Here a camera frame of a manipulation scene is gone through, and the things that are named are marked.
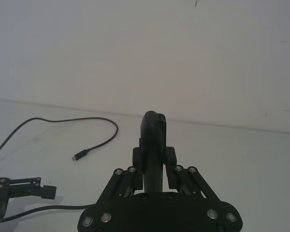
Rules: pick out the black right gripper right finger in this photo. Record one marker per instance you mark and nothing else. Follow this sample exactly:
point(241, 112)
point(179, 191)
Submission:
point(171, 169)

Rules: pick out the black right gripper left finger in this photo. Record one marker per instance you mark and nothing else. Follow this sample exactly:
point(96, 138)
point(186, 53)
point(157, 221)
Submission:
point(137, 169)

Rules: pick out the white table cloth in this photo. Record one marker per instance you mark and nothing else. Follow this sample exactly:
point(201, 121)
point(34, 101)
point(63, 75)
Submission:
point(232, 174)

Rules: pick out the black rounded handheld device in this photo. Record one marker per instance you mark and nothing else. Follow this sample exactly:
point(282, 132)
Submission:
point(151, 145)

